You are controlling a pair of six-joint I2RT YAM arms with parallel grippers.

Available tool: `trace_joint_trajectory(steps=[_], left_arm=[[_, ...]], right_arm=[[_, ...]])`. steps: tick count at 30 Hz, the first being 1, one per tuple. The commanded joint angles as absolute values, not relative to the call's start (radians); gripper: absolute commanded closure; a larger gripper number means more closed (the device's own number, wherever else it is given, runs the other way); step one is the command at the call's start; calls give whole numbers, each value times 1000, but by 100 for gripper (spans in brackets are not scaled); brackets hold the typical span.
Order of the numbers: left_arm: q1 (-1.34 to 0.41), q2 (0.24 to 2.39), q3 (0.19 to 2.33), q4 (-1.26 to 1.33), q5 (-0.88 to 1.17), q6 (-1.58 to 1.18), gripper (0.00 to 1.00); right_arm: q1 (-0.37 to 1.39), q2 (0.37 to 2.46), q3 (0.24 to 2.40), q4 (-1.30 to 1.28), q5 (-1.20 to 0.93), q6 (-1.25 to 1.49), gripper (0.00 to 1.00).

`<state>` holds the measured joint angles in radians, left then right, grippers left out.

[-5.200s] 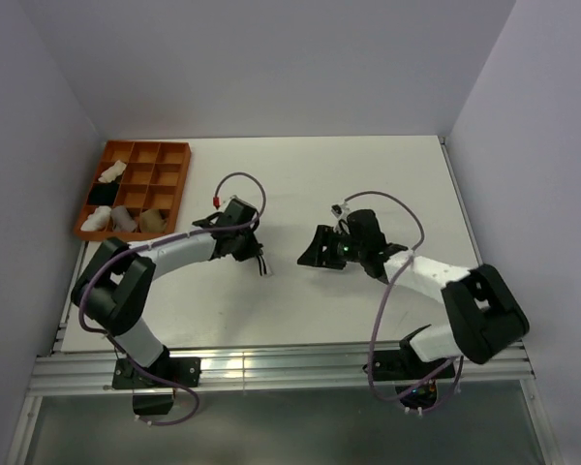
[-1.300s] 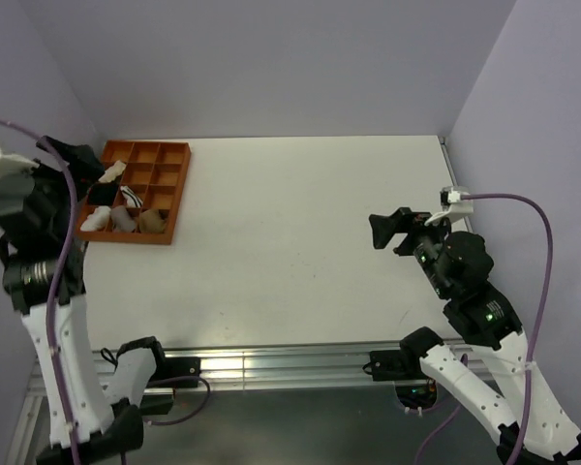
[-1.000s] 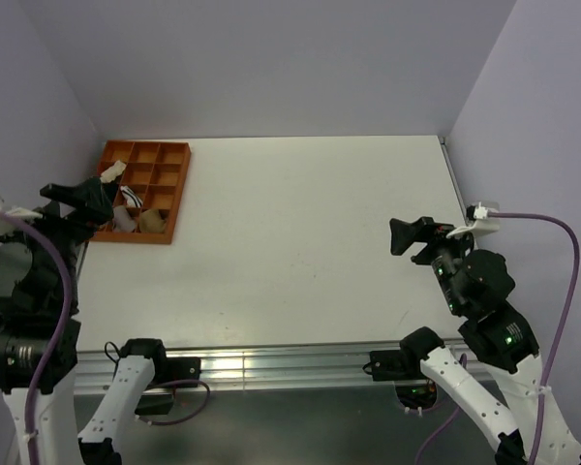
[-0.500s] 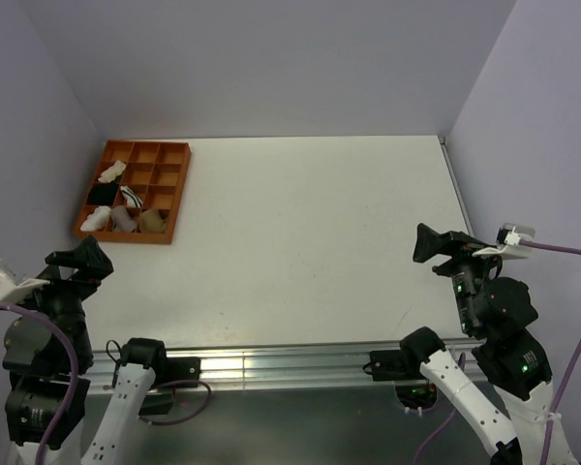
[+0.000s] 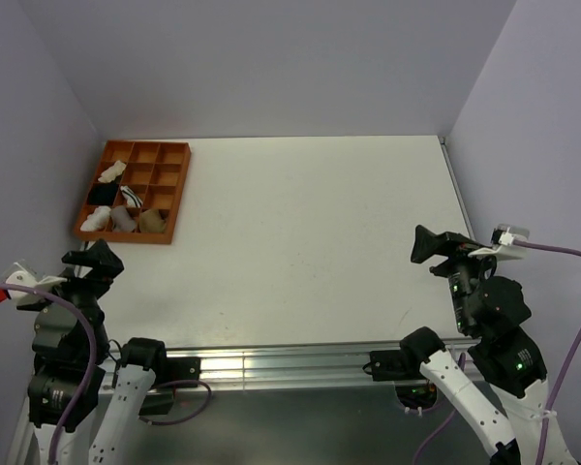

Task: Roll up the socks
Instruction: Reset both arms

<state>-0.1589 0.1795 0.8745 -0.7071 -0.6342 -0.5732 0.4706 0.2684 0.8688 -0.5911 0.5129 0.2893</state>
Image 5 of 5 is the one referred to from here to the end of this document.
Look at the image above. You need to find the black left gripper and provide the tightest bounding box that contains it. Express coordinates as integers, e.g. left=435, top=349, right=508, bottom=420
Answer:
left=17, top=238, right=122, bottom=354

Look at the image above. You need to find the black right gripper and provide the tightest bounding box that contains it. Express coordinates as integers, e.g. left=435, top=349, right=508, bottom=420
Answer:
left=409, top=222, right=505, bottom=330

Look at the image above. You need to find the grey sock with red cuff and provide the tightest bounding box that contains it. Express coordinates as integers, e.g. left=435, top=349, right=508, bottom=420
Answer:
left=110, top=205, right=138, bottom=233

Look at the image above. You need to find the tan brown long sock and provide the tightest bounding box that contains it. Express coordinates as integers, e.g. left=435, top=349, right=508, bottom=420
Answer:
left=138, top=209, right=167, bottom=233

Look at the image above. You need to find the white sock with black stripes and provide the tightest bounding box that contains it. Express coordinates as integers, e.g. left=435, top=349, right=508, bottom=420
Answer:
left=120, top=185, right=143, bottom=208

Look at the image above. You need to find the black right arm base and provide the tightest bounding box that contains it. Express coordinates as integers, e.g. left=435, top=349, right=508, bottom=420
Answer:
left=362, top=349, right=439, bottom=410

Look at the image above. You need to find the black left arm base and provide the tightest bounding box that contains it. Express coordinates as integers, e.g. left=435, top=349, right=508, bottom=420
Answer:
left=135, top=356, right=202, bottom=418

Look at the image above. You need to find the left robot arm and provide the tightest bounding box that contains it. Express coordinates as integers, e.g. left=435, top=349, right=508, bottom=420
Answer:
left=27, top=239, right=169, bottom=464

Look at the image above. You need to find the white rolled sock in tray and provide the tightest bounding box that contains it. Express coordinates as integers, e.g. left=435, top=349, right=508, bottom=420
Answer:
left=79, top=205, right=111, bottom=233

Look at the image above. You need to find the black rolled sock in tray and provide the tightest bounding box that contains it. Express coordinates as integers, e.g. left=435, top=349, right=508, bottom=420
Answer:
left=87, top=183, right=119, bottom=206

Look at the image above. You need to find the orange wooden compartment tray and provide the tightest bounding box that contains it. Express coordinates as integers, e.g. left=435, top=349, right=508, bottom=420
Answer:
left=73, top=139, right=192, bottom=245

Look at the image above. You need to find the cream rolled sock in tray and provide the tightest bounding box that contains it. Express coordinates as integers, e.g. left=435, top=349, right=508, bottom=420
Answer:
left=98, top=160, right=127, bottom=184

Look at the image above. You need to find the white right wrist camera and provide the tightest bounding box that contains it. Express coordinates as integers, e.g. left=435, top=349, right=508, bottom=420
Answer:
left=468, top=224, right=530, bottom=261

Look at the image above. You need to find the aluminium frame rail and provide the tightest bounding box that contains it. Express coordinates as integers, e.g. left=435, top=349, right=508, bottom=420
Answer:
left=26, top=341, right=536, bottom=396

